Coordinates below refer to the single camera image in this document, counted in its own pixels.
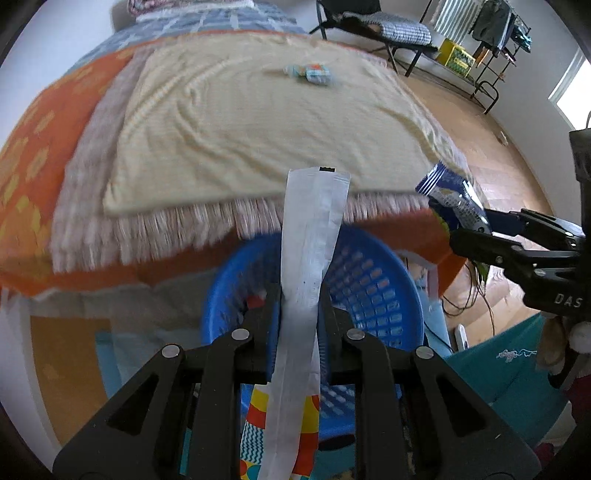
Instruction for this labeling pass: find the orange patterned bedsheet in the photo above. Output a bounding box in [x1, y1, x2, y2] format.
[0, 29, 468, 298]

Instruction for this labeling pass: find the grey fringed blanket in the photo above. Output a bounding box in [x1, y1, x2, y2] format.
[50, 40, 427, 273]

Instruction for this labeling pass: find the cream yellow knitted blanket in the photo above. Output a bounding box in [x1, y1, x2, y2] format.
[103, 32, 469, 215]

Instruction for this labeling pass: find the black clothes rack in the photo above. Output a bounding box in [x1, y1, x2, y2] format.
[469, 1, 532, 115]

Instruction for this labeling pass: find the black folding chair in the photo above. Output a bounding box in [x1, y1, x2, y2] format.
[308, 0, 439, 77]

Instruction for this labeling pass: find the grey checkered chair cushion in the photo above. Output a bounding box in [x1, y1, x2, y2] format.
[359, 12, 432, 46]

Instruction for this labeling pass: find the blue checkered bed cover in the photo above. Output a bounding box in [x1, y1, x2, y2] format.
[68, 2, 305, 73]

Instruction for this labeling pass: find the yellow green crate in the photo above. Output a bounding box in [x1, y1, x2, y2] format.
[436, 38, 476, 78]

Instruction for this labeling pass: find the blue chip bag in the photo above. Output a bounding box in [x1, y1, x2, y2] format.
[415, 162, 492, 234]

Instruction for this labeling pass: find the small colourful trash packet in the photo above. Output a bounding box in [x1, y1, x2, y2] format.
[283, 64, 332, 86]

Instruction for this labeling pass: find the folded floral quilt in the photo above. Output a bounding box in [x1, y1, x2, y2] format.
[127, 0, 256, 20]

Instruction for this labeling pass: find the blue plastic mesh basket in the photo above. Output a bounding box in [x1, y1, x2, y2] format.
[201, 226, 424, 449]

